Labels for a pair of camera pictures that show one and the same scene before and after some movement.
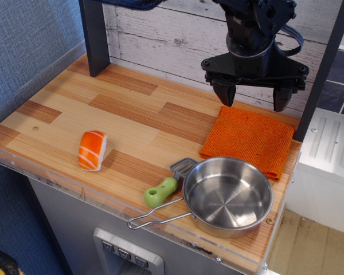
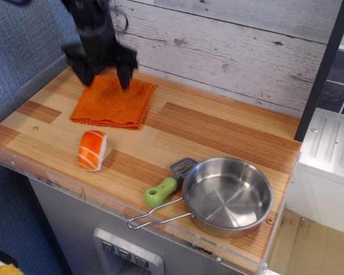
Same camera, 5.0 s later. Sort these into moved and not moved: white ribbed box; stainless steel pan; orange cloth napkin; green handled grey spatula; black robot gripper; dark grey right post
Moved: black robot gripper; orange cloth napkin
Not moved: green handled grey spatula; dark grey right post; white ribbed box; stainless steel pan
